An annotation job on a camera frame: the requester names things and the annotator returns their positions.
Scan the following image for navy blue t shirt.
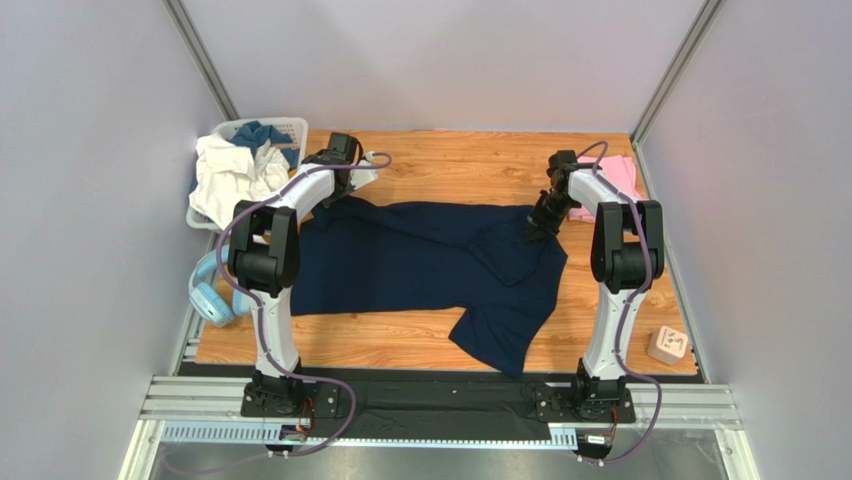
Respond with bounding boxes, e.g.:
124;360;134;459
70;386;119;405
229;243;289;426
291;197;567;377

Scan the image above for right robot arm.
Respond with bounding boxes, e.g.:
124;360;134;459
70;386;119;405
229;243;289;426
526;150;665;420

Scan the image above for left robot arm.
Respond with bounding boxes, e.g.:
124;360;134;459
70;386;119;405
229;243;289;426
227;132;363;417

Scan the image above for white laundry basket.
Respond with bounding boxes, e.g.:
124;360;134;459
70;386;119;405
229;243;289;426
186;117;309;232

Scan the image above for folded pink t shirt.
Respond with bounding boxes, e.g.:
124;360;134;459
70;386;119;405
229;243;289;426
568;155;647;223

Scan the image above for blue t shirt in basket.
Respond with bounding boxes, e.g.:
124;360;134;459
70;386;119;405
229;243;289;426
229;121;299;169

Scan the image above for white t shirt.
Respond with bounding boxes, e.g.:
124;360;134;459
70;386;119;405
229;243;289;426
189;133;290;228

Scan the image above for light blue headphones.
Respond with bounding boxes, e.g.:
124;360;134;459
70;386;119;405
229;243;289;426
188;251;253;328

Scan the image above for pink cube power socket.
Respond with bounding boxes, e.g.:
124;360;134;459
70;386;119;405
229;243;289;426
647;326;689;365

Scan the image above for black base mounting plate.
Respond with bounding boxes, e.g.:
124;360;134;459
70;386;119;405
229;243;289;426
240;368;636;441

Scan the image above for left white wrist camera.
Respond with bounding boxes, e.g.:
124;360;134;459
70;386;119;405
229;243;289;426
350;156;379;190

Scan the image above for aluminium front rail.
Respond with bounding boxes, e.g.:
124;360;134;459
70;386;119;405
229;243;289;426
119;376;757;479

